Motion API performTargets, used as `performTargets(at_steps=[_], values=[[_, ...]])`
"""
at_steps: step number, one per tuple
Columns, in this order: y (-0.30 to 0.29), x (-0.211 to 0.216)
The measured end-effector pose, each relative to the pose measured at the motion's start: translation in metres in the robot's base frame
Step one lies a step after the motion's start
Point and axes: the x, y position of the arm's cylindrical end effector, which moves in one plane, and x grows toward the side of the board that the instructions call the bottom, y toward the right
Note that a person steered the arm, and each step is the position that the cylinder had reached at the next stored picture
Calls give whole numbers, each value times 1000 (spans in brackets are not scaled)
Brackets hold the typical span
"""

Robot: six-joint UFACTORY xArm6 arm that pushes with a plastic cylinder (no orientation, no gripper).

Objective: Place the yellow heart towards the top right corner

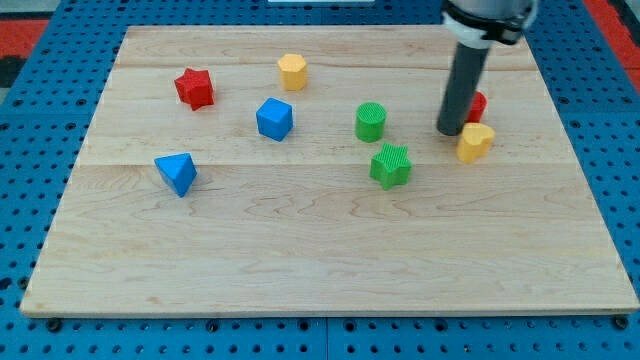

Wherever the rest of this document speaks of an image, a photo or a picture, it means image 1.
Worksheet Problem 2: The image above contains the green cylinder block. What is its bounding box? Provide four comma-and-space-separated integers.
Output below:
355, 102, 387, 143

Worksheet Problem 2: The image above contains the red cylinder block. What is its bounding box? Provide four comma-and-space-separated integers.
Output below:
466, 91, 487, 123

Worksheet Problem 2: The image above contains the yellow heart block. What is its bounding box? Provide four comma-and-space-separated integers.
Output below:
456, 123, 496, 163

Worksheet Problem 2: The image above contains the green star block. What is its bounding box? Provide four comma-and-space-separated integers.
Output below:
369, 142, 412, 190

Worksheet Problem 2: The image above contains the blue triangle block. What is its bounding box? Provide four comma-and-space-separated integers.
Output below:
154, 153, 197, 197

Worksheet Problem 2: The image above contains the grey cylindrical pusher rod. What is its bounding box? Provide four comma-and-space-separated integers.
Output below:
436, 43, 490, 136

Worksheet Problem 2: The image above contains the yellow hexagon block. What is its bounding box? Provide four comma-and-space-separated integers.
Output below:
277, 54, 307, 91

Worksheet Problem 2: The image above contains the red star block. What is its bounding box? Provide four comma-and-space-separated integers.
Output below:
174, 68, 215, 111

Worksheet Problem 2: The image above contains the blue cube block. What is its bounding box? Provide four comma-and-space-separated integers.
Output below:
256, 98, 293, 142

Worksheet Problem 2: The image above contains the wooden board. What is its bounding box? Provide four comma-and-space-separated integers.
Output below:
21, 25, 639, 319

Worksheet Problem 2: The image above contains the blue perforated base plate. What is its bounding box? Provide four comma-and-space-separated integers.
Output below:
1, 1, 639, 359

